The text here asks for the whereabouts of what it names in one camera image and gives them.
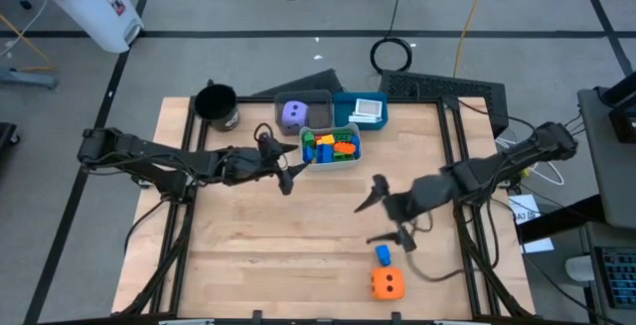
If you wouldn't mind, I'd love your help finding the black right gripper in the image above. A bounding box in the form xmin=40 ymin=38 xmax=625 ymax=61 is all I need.
xmin=353 ymin=173 xmax=451 ymax=254

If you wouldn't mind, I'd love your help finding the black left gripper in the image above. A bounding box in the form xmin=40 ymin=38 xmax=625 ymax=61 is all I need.
xmin=225 ymin=133 xmax=310 ymax=198

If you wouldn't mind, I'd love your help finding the rounded blue toy brick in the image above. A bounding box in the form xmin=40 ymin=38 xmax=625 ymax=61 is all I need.
xmin=375 ymin=244 xmax=393 ymax=267

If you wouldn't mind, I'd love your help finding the light grey plastic bin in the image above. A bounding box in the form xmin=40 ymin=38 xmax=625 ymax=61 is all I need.
xmin=299 ymin=122 xmax=364 ymax=173

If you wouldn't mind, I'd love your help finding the purple foam die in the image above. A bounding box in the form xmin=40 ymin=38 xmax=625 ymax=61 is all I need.
xmin=280 ymin=99 xmax=309 ymax=135

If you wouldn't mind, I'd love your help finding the orange foam die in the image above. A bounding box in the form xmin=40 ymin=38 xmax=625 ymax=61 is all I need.
xmin=371 ymin=266 xmax=405 ymax=301

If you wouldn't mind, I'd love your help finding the dark grey plastic bin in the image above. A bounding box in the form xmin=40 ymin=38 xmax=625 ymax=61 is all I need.
xmin=274 ymin=88 xmax=335 ymax=137

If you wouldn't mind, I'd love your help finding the blue plastic bin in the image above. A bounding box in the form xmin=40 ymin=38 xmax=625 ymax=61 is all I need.
xmin=332 ymin=90 xmax=390 ymax=132

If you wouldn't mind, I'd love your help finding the black triangular panel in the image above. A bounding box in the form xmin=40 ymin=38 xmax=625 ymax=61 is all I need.
xmin=250 ymin=69 xmax=345 ymax=98

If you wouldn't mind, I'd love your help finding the black cup with cartoon eyes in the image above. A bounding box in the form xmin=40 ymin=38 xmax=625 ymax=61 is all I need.
xmin=193 ymin=79 xmax=241 ymax=133

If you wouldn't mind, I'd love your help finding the black perforated panel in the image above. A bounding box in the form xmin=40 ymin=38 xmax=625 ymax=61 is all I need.
xmin=378 ymin=70 xmax=511 ymax=137

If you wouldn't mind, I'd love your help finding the white paper with code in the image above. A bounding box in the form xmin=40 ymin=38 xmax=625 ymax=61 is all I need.
xmin=507 ymin=194 xmax=543 ymax=226

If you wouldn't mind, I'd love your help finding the plain white paper sheet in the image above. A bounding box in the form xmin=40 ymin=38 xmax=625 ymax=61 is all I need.
xmin=522 ymin=238 xmax=556 ymax=255

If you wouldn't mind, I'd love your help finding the dark grey desk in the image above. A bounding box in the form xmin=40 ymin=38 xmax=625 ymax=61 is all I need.
xmin=516 ymin=194 xmax=636 ymax=325

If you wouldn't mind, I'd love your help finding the grey side table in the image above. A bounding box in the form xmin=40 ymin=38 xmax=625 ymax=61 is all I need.
xmin=577 ymin=87 xmax=636 ymax=231

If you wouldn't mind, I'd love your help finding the white trash can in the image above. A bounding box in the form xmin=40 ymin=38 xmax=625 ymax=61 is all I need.
xmin=22 ymin=0 xmax=145 ymax=55

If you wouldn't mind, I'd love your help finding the backlit black keyboard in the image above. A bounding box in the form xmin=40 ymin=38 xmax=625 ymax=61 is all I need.
xmin=593 ymin=244 xmax=636 ymax=311

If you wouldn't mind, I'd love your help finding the black device on table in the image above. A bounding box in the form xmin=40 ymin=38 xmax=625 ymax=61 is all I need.
xmin=595 ymin=71 xmax=636 ymax=145

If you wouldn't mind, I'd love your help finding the grey metal stand base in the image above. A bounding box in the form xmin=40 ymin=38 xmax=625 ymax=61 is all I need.
xmin=0 ymin=64 xmax=60 ymax=90

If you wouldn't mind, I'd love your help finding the black cart with caster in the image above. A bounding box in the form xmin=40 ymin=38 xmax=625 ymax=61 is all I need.
xmin=0 ymin=121 xmax=21 ymax=163

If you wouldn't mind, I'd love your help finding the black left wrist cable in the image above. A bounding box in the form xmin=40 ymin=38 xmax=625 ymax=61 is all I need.
xmin=252 ymin=122 xmax=275 ymax=142

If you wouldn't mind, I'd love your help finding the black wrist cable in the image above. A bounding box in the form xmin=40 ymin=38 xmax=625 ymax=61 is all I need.
xmin=404 ymin=249 xmax=481 ymax=284
xmin=252 ymin=122 xmax=275 ymax=142

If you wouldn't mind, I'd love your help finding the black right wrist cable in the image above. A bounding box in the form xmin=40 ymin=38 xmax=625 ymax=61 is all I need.
xmin=404 ymin=249 xmax=481 ymax=284

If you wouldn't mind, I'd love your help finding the black aluminium table frame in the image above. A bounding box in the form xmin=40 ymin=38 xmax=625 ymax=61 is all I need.
xmin=111 ymin=79 xmax=537 ymax=325

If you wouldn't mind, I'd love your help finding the coiled black floor cable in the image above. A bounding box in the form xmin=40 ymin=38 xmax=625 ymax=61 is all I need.
xmin=369 ymin=0 xmax=414 ymax=75

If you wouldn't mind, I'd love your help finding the yellow floor cable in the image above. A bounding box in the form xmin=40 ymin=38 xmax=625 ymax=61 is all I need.
xmin=0 ymin=13 xmax=56 ymax=74
xmin=452 ymin=0 xmax=492 ymax=79

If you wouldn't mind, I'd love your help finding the white floor cable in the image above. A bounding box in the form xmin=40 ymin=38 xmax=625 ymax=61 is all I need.
xmin=0 ymin=0 xmax=50 ymax=61

